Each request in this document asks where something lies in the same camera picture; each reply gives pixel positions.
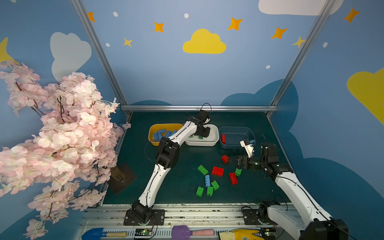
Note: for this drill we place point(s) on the yellow plastic bin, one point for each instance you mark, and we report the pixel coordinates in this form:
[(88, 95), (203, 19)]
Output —
[(154, 128)]

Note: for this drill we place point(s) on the purple toy shovel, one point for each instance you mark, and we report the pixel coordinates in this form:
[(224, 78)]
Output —
[(184, 233)]

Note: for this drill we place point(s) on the pink cherry blossom tree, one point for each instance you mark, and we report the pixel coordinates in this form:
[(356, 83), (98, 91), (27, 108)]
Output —
[(73, 152)]

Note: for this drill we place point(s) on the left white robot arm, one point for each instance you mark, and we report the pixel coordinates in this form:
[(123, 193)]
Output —
[(166, 159)]

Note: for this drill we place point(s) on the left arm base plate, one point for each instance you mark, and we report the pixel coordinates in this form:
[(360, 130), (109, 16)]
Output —
[(132, 218)]

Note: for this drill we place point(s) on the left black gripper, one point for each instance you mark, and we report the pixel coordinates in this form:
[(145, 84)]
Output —
[(204, 130)]

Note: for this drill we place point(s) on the blue toy shovel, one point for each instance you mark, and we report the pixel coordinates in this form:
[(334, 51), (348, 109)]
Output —
[(98, 233)]

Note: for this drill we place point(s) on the green circuit board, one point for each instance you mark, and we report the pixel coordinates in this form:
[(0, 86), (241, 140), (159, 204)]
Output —
[(143, 233)]

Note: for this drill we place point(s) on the teal plastic bin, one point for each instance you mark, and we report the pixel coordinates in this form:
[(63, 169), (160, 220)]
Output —
[(234, 135)]

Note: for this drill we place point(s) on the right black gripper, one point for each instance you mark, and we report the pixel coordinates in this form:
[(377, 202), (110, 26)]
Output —
[(244, 162)]

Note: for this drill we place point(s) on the horizontal metal frame bar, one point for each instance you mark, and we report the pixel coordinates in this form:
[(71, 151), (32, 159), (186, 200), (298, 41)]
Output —
[(153, 108)]

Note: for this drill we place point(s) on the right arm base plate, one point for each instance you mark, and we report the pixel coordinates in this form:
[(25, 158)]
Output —
[(256, 217)]

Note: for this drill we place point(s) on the dark tree base plate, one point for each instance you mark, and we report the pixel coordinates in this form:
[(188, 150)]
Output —
[(121, 177)]

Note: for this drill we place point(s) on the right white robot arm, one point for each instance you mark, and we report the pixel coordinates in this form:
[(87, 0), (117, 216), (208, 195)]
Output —
[(314, 223)]

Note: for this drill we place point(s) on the white plastic bin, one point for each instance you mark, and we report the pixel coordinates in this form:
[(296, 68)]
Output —
[(210, 141)]

